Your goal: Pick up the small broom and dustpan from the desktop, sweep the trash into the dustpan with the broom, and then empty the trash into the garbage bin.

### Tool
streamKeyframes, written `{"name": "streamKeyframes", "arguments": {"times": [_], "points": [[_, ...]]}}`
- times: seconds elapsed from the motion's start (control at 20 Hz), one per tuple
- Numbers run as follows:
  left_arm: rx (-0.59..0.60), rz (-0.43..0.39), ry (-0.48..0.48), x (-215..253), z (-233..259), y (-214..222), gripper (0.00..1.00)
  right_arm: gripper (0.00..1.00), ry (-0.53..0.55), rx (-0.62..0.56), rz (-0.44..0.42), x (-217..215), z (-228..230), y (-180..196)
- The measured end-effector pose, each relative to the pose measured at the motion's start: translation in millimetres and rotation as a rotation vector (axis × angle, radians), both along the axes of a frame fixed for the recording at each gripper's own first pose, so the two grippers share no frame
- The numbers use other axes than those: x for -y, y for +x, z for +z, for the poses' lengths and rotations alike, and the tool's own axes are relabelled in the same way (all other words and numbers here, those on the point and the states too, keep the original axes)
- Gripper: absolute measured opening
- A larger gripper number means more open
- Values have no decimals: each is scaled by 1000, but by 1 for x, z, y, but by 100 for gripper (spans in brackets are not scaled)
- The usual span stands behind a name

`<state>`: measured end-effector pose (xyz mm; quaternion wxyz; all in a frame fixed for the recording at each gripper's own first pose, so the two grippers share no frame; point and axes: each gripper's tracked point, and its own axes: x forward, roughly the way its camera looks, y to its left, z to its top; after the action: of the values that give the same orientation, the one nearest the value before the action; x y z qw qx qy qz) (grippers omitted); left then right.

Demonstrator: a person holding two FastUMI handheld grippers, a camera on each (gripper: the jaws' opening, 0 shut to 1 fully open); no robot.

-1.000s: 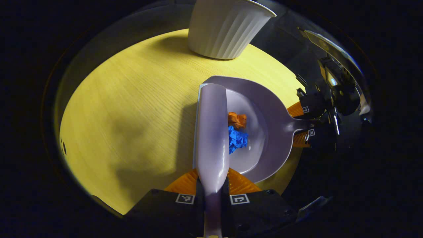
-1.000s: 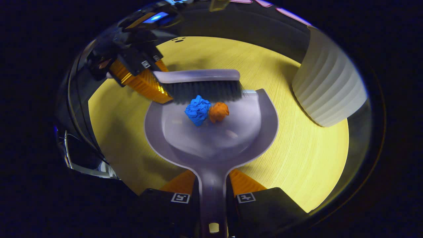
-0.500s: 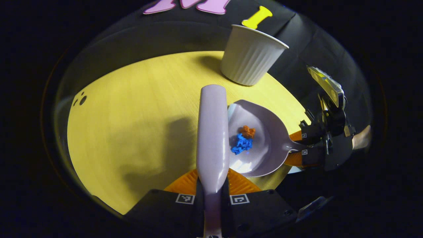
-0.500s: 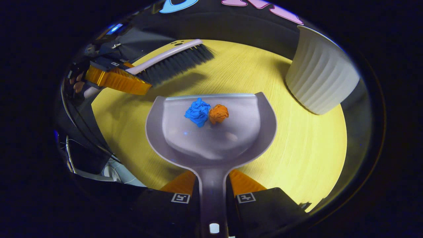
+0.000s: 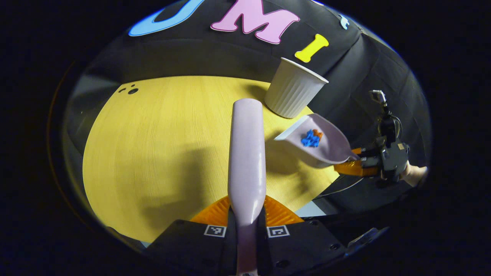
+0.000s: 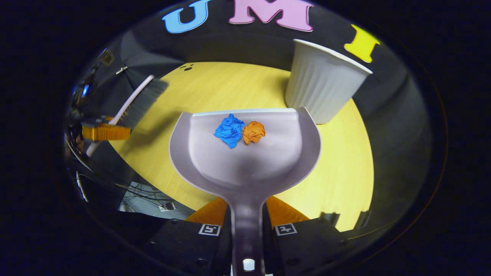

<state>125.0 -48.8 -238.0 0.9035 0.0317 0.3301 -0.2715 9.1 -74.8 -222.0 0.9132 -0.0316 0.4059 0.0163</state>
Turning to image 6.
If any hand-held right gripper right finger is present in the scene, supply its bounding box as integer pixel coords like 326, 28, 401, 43
263, 196, 348, 274

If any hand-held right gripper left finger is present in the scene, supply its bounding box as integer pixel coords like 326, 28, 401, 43
148, 197, 233, 274

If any small pink broom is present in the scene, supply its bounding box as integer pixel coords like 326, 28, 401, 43
86, 75, 169, 158

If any pink dustpan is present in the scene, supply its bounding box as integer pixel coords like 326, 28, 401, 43
169, 107, 322, 276

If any blue paper ball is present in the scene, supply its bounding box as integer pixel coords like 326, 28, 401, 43
213, 113, 245, 149

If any orange paper ball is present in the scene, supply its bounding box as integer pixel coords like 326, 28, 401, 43
242, 121, 266, 145

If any white ribbed garbage bin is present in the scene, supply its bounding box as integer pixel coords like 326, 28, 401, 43
285, 38, 373, 125

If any wooden desktop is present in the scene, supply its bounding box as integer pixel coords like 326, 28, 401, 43
109, 61, 374, 232

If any bundle of dark cables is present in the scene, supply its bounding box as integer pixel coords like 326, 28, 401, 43
115, 180, 192, 215

